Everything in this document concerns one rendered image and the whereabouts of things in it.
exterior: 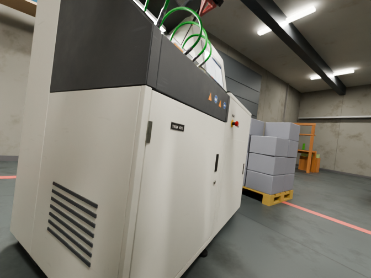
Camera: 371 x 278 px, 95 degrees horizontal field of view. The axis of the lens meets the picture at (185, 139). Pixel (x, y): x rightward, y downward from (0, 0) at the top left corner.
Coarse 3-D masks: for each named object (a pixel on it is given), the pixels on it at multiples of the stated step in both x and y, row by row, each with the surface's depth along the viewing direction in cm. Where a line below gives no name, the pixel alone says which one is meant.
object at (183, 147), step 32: (160, 96) 50; (160, 128) 51; (192, 128) 68; (224, 128) 101; (160, 160) 53; (192, 160) 71; (160, 192) 54; (192, 192) 74; (160, 224) 56; (192, 224) 77; (160, 256) 58; (192, 256) 81
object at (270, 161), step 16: (256, 128) 234; (272, 128) 238; (288, 128) 222; (256, 144) 217; (272, 144) 201; (288, 144) 217; (256, 160) 215; (272, 160) 200; (288, 160) 225; (256, 176) 213; (272, 176) 199; (288, 176) 228; (256, 192) 211; (272, 192) 200; (288, 192) 230
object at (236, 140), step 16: (176, 32) 129; (192, 32) 121; (208, 48) 145; (224, 80) 176; (240, 112) 128; (240, 128) 133; (240, 144) 138; (224, 160) 107; (240, 160) 144; (224, 176) 110; (240, 176) 150; (224, 192) 114; (240, 192) 157; (224, 208) 118; (224, 224) 123
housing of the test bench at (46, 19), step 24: (48, 0) 81; (48, 24) 79; (48, 48) 78; (48, 72) 76; (48, 96) 74; (24, 120) 87; (24, 144) 85; (24, 168) 83; (24, 192) 82; (24, 216) 80; (24, 240) 78
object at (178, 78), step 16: (160, 48) 48; (176, 48) 54; (160, 64) 48; (176, 64) 54; (192, 64) 63; (160, 80) 49; (176, 80) 55; (192, 80) 64; (208, 80) 75; (176, 96) 56; (192, 96) 65; (208, 96) 77; (224, 96) 95; (208, 112) 79; (224, 112) 98
